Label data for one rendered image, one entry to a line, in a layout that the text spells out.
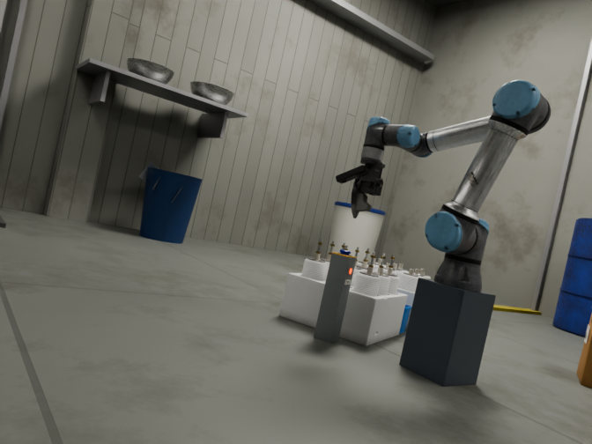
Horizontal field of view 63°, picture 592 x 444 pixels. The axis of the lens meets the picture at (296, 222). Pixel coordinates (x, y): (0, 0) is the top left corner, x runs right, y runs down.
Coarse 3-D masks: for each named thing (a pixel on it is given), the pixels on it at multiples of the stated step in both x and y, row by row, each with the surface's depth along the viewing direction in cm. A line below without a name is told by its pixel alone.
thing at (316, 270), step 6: (306, 264) 197; (312, 264) 195; (318, 264) 194; (324, 264) 196; (306, 270) 196; (312, 270) 195; (318, 270) 195; (324, 270) 197; (306, 276) 195; (312, 276) 194; (318, 276) 195; (324, 276) 198
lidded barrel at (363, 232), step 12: (336, 204) 473; (348, 204) 457; (336, 216) 469; (348, 216) 457; (360, 216) 454; (372, 216) 456; (336, 228) 466; (348, 228) 457; (360, 228) 455; (372, 228) 458; (336, 240) 464; (348, 240) 457; (360, 240) 456; (372, 240) 462; (336, 252) 463; (360, 252) 458; (372, 252) 467
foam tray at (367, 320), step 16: (288, 288) 196; (304, 288) 192; (320, 288) 189; (352, 288) 191; (288, 304) 195; (304, 304) 191; (320, 304) 188; (352, 304) 181; (368, 304) 178; (384, 304) 186; (400, 304) 204; (304, 320) 191; (352, 320) 181; (368, 320) 178; (384, 320) 190; (400, 320) 208; (352, 336) 180; (368, 336) 177; (384, 336) 194
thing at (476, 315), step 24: (432, 288) 156; (456, 288) 150; (432, 312) 155; (456, 312) 148; (480, 312) 154; (408, 336) 161; (432, 336) 153; (456, 336) 148; (480, 336) 156; (408, 360) 159; (432, 360) 152; (456, 360) 150; (480, 360) 158; (456, 384) 152
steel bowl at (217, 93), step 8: (192, 88) 399; (200, 88) 393; (208, 88) 392; (216, 88) 393; (224, 88) 396; (200, 96) 397; (208, 96) 396; (216, 96) 396; (224, 96) 399; (232, 96) 408; (224, 104) 408
